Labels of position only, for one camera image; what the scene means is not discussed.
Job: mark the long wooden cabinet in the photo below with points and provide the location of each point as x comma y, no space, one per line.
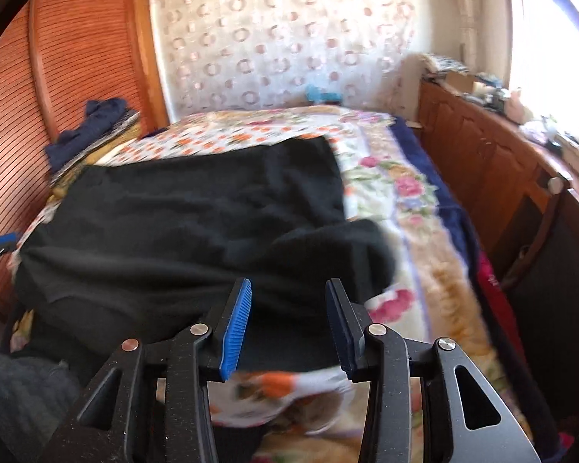
520,198

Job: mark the cardboard box on cabinet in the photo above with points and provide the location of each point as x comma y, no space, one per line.
462,83

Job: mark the wooden louvered wardrobe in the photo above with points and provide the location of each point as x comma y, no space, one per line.
55,55

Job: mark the navy blue folded garment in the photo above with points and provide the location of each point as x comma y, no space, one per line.
99,118

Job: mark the navy blue bed sheet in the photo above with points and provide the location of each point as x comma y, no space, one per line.
449,210

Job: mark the blue toy on headboard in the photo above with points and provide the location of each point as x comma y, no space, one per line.
318,96

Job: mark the window with wooden frame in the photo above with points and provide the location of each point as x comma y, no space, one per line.
544,66

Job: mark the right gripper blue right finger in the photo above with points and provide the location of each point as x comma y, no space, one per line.
464,418

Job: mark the black printed t-shirt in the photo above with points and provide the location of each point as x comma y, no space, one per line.
198,250

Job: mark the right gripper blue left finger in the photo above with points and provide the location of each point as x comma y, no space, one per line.
109,422

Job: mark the folded patterned fabric pile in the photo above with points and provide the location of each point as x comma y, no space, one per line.
437,65

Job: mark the circle patterned lace curtain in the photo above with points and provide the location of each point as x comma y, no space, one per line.
262,54

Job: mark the patterned folded cloth stack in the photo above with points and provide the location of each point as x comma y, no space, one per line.
126,129

